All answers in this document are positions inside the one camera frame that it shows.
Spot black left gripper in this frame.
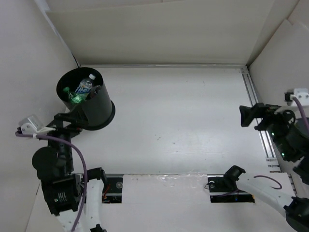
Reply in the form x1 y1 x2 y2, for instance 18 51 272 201
38 101 88 170

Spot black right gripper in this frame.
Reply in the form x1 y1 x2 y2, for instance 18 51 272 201
239 101 298 159

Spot green plastic soda bottle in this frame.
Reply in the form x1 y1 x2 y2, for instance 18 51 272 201
63 87 84 104

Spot clear bottle blue green label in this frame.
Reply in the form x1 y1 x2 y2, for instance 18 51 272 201
75 74 96 100

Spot clear bottle red label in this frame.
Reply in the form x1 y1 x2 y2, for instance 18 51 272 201
89 85 102 98

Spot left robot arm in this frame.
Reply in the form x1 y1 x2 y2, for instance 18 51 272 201
32 112 108 232

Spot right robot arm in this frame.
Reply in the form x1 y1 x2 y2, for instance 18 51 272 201
223 100 309 232

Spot black plastic bin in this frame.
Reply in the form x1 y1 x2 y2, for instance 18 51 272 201
56 67 115 131

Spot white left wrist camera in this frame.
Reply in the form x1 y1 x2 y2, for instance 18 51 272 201
17 114 55 135

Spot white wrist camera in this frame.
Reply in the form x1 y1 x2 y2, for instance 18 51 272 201
17 114 55 135
284 88 309 107

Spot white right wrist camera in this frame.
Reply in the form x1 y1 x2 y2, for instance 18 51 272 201
284 88 309 107

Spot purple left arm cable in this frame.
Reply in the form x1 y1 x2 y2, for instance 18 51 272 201
15 134 88 232

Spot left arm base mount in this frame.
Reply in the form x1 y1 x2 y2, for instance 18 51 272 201
102 174 123 204

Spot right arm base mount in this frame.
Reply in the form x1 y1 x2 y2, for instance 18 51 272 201
204 174 255 203

